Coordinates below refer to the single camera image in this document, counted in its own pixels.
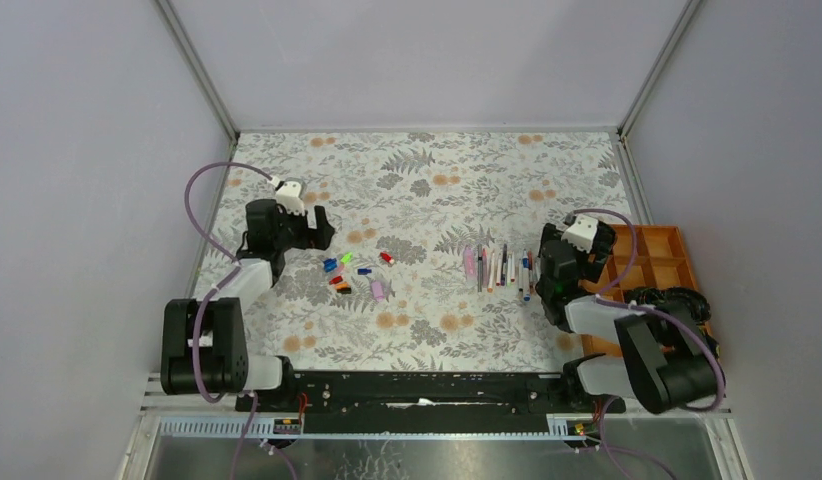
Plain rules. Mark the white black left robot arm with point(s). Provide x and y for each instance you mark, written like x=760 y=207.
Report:
x=204 y=348

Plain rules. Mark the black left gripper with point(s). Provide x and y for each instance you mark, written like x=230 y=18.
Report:
x=317 y=238

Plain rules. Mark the floral patterned table mat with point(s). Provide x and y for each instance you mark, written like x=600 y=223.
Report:
x=422 y=198

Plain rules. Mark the slotted aluminium cable duct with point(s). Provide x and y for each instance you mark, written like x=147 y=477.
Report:
x=507 y=427

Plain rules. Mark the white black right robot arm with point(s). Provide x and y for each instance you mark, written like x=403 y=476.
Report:
x=667 y=361

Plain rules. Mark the pink highlighter marker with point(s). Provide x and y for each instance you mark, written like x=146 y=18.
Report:
x=470 y=263

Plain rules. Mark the purple pen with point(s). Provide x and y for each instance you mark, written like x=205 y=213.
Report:
x=503 y=267

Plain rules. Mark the orange wooden compartment tray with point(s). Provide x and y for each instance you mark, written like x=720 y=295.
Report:
x=648 y=265

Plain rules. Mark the white marker orange cap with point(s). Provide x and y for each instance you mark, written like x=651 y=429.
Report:
x=491 y=286

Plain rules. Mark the red orange gel pen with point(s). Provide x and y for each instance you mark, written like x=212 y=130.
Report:
x=530 y=272

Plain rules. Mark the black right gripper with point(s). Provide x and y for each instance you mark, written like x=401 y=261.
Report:
x=591 y=271

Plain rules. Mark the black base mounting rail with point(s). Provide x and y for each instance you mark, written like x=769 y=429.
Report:
x=404 y=394

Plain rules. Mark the pink highlighter cap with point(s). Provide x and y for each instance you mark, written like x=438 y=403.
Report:
x=377 y=290

